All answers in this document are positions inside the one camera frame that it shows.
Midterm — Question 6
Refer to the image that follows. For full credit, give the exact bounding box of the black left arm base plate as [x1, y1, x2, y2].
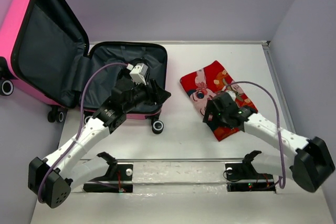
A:
[82, 163, 133, 194]

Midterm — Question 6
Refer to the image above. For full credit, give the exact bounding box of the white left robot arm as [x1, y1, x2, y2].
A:
[28, 79, 171, 208]

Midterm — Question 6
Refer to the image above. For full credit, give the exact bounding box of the pink hard-shell suitcase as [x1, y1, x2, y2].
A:
[1, 0, 168, 122]

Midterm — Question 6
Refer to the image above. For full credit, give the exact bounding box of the aluminium mounting rail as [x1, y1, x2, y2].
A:
[117, 158, 243, 163]

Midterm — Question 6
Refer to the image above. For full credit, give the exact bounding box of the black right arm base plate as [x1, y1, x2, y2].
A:
[223, 163, 276, 193]

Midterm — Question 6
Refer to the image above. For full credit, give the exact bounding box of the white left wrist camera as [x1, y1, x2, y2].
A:
[130, 63, 148, 85]

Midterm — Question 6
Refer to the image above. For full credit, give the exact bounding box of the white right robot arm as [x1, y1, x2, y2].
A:
[203, 92, 335, 193]

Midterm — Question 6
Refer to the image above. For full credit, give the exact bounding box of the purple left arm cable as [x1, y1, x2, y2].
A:
[38, 62, 132, 204]

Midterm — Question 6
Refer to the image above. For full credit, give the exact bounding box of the red cartoon print cloth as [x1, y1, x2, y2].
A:
[179, 60, 258, 143]

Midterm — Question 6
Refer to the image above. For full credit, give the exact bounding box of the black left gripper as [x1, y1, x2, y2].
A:
[123, 78, 171, 112]

